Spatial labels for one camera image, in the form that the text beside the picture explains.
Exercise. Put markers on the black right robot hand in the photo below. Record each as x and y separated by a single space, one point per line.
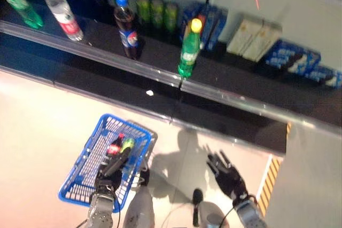
229 180

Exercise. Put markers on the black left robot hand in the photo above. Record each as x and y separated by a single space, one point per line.
112 172

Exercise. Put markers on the Coca-Cola bottle red label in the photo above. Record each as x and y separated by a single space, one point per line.
115 149

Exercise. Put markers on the blue plastic shopping basket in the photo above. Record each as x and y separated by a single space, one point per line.
66 193

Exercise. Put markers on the water bottle red label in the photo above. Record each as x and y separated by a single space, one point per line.
61 14

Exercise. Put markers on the silver right robot leg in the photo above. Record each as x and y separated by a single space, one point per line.
211 214

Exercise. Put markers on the silver robot leg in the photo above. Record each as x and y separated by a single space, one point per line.
211 214
139 209

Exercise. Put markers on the yellow black hazard tape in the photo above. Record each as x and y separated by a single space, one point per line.
270 185

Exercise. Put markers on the silver left robot leg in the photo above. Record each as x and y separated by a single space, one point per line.
139 209

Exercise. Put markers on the low black base shelf board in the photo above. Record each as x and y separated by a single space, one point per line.
26 57
227 126
107 83

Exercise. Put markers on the white paper scrap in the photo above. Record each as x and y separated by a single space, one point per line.
149 93

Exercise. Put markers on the green Sprite bottle yellow cap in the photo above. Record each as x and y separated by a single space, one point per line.
189 54

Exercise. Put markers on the Pepsi bottle blue cap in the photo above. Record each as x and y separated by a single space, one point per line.
127 35

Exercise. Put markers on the blue Oreo cookie box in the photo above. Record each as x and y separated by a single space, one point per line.
291 57
326 77

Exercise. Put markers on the beige carton box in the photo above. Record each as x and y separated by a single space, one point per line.
264 43
240 35

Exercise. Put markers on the black shelf board with rail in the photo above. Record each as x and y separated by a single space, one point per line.
240 83
93 38

